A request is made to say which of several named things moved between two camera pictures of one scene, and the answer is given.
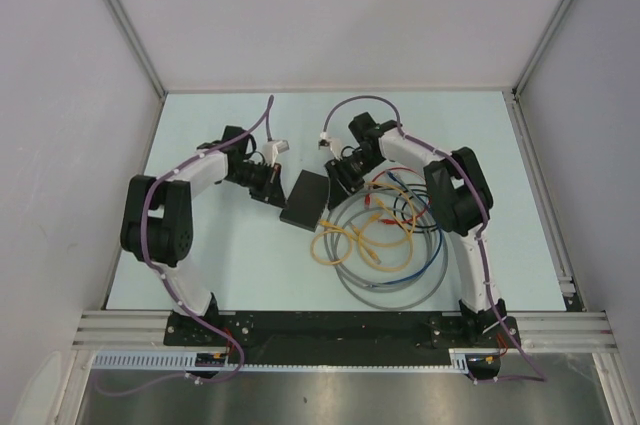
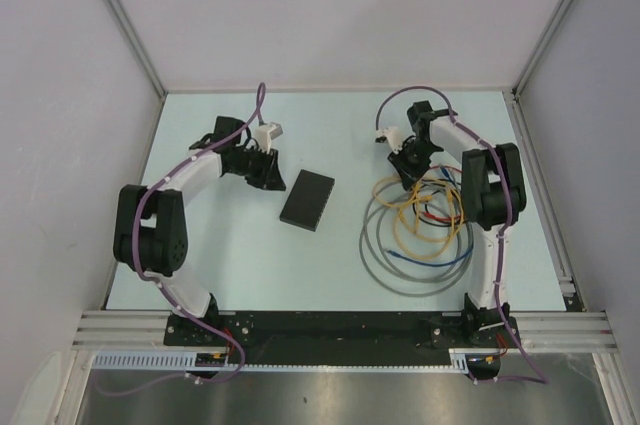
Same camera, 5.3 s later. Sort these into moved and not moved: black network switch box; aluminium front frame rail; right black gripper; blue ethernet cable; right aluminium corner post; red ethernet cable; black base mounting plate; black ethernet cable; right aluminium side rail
Moved: black ethernet cable; red ethernet cable; right black gripper; blue ethernet cable
Not moved: black network switch box; black base mounting plate; aluminium front frame rail; right aluminium corner post; right aluminium side rail
